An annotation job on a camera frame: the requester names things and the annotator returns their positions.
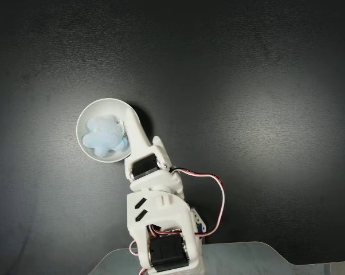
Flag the skyblue plush doll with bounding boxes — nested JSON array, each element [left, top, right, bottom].
[[83, 114, 131, 158]]

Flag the white bowl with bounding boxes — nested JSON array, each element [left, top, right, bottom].
[[76, 98, 140, 164]]

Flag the grey cloth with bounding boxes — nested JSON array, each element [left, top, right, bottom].
[[89, 240, 345, 275]]

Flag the white red black servo cable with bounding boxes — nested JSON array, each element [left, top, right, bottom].
[[172, 168, 226, 236]]

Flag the twisted red black servo cable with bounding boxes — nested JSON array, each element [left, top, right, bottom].
[[128, 223, 162, 275]]

